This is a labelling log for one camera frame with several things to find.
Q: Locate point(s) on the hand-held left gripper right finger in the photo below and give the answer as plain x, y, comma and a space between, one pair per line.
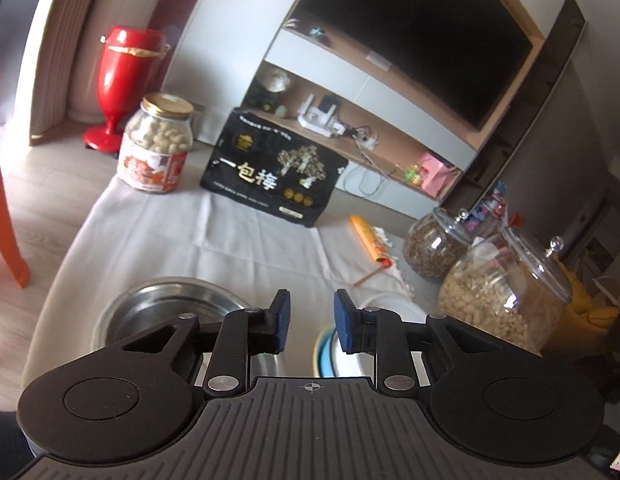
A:
343, 325

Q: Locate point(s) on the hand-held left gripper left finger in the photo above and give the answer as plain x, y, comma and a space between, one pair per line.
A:
281, 322

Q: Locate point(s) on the blue bowl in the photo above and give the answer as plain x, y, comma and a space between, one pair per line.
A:
330, 360

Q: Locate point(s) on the stainless steel bowl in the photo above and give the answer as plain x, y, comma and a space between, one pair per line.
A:
155, 305

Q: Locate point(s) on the small wooden stick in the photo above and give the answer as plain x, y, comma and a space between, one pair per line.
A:
369, 277

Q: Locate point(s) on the white tablecloth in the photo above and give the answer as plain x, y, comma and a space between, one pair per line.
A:
230, 240

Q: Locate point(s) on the glass jar of seeds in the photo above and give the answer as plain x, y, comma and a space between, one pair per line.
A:
432, 247

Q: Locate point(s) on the black snack bag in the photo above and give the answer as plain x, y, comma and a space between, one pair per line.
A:
275, 167

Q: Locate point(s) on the large glass jar of peanuts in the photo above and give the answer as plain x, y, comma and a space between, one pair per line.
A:
500, 290

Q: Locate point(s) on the green toy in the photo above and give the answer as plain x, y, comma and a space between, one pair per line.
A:
414, 172

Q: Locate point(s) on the colourful snack packets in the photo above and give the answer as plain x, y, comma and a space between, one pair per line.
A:
487, 207

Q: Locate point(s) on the white power strip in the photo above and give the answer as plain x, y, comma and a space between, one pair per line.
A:
362, 135

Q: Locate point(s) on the white router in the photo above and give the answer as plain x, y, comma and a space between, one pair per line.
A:
317, 115

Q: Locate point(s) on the glass jar of white nuts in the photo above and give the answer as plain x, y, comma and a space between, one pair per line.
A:
157, 147

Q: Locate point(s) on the yellow plush toy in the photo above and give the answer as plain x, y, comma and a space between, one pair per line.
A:
585, 317

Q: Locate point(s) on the pale shelf ornament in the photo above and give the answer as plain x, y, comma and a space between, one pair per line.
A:
276, 80

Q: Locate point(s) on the red vase-shaped bin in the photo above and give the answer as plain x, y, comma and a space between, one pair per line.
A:
127, 75

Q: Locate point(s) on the orange plastic chair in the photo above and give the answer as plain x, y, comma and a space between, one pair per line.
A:
2, 200

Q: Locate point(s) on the black television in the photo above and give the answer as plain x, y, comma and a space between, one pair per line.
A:
420, 25

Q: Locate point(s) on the white curtain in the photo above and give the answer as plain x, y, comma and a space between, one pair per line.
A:
65, 50

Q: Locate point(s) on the wooden and white wall cabinet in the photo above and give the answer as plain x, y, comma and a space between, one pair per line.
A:
390, 95

